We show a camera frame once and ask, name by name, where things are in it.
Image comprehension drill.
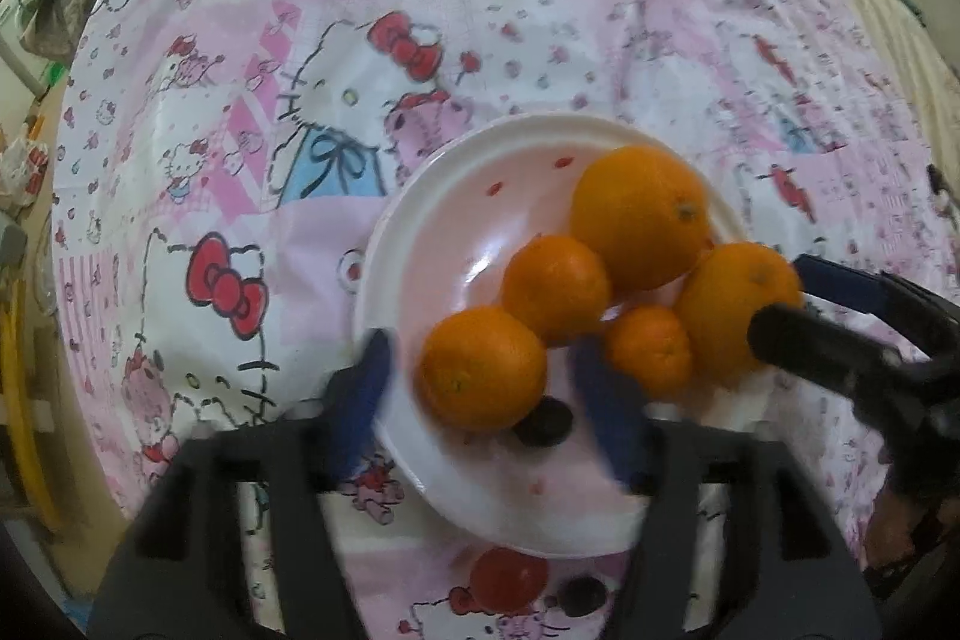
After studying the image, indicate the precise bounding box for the white plastic bag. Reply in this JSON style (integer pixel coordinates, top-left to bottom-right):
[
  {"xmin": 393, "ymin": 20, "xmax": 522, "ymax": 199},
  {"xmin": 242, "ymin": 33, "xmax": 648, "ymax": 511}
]
[{"xmin": 0, "ymin": 134, "xmax": 53, "ymax": 210}]

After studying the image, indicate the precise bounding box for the yellow wooden rack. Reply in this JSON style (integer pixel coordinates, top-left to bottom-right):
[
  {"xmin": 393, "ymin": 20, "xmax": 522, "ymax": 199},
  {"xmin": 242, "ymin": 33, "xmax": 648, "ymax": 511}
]
[{"xmin": 0, "ymin": 280, "xmax": 65, "ymax": 536}]

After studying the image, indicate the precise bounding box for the large orange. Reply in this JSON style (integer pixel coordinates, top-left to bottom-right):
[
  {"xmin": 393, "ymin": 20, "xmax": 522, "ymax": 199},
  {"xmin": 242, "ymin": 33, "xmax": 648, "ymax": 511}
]
[{"xmin": 570, "ymin": 145, "xmax": 712, "ymax": 292}]

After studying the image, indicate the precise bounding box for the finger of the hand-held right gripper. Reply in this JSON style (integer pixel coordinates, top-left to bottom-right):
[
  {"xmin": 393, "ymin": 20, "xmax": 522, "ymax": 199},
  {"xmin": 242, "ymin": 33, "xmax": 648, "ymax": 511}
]
[
  {"xmin": 791, "ymin": 254, "xmax": 960, "ymax": 362},
  {"xmin": 746, "ymin": 302, "xmax": 912, "ymax": 401}
]

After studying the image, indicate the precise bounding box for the red cherry tomato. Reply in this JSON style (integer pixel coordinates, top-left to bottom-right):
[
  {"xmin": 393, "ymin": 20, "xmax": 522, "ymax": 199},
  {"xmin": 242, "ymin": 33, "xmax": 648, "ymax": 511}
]
[{"xmin": 471, "ymin": 546, "xmax": 550, "ymax": 615}]

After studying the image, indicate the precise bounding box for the dark grape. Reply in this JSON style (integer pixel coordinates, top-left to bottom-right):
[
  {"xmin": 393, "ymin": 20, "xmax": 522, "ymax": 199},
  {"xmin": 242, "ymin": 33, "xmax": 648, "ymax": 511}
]
[
  {"xmin": 511, "ymin": 396, "xmax": 575, "ymax": 448},
  {"xmin": 561, "ymin": 576, "xmax": 605, "ymax": 618}
]

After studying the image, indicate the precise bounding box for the small tangerine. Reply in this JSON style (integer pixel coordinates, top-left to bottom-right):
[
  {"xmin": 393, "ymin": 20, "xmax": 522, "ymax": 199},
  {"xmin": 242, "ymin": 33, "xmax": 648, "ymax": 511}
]
[{"xmin": 604, "ymin": 305, "xmax": 692, "ymax": 397}]

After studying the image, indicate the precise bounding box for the white plate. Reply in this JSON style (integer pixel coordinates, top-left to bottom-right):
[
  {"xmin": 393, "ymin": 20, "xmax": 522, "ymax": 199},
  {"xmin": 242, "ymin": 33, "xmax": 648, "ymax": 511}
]
[{"xmin": 352, "ymin": 113, "xmax": 758, "ymax": 558}]

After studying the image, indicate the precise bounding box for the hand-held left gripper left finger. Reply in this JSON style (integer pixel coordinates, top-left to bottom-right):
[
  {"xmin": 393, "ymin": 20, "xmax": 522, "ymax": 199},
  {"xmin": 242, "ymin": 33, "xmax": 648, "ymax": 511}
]
[{"xmin": 86, "ymin": 326, "xmax": 398, "ymax": 640}]

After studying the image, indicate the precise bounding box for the pink cartoon printed sheet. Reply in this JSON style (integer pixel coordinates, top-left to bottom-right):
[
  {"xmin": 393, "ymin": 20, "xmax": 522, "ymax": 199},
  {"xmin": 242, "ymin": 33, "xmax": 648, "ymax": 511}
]
[{"xmin": 49, "ymin": 0, "xmax": 960, "ymax": 640}]

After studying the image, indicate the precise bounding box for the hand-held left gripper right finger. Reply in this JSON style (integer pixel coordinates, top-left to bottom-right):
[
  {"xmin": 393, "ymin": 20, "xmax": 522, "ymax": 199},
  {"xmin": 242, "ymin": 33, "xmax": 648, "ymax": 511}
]
[{"xmin": 566, "ymin": 340, "xmax": 882, "ymax": 640}]

